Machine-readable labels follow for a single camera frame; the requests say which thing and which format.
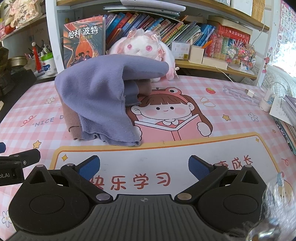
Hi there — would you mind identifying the stack of books right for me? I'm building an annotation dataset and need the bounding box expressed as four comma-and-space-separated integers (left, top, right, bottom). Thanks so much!
269, 95, 296, 155

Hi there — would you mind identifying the small white box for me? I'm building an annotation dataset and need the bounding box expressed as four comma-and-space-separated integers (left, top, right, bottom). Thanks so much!
170, 41, 191, 60

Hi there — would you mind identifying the white tablet on books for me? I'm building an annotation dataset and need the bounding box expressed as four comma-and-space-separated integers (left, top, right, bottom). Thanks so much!
103, 0, 186, 16

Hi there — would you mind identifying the dark olive jacket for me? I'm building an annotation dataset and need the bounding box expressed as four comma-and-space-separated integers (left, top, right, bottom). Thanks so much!
0, 47, 16, 97

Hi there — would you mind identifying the row of colourful books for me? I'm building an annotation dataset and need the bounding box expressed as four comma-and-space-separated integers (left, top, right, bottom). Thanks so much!
106, 11, 215, 49

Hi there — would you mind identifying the red boxed book set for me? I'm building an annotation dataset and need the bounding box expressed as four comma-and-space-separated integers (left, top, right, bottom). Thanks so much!
205, 21, 252, 60

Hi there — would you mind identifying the beige wooden pen holder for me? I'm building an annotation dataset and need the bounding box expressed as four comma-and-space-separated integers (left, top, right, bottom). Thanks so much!
189, 45, 204, 64

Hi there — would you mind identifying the Harry Potter book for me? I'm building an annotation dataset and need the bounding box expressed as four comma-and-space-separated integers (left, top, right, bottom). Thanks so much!
63, 15, 106, 68

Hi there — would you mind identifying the purple and pink sweater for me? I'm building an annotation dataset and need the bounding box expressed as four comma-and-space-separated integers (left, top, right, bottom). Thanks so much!
55, 55, 169, 146

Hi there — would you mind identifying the flat beige box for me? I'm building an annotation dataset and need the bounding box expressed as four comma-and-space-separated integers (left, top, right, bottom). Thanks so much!
202, 56, 228, 70

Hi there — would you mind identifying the white charger cable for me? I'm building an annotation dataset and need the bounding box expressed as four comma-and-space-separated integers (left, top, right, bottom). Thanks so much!
215, 66, 247, 92

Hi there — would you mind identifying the colourful toy bouquet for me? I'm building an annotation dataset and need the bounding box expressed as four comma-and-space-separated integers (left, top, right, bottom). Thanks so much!
225, 40, 256, 71

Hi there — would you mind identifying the red hanging tassel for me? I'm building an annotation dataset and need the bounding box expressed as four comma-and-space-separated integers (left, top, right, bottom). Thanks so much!
32, 42, 43, 73

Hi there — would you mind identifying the pink white bunny plush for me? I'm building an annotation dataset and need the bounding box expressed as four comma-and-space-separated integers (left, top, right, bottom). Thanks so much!
108, 29, 177, 81

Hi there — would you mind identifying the white paper note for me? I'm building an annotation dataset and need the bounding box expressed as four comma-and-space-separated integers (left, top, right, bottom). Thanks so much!
269, 95, 292, 125

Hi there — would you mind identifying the white cream jar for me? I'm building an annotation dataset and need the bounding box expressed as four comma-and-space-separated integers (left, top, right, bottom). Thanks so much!
41, 53, 57, 76

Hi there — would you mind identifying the white charger plug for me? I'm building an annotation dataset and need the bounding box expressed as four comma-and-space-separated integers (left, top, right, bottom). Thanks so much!
245, 89, 255, 98

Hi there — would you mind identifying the alphabet wall poster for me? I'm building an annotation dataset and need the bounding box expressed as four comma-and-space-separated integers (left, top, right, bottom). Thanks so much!
274, 1, 295, 58

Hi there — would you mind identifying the wooden bookshelf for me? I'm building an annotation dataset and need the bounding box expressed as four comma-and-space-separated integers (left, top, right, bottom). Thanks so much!
45, 1, 273, 85

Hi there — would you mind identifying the pink checkered desk mat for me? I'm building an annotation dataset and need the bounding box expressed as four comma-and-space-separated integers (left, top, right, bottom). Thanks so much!
1, 76, 295, 202

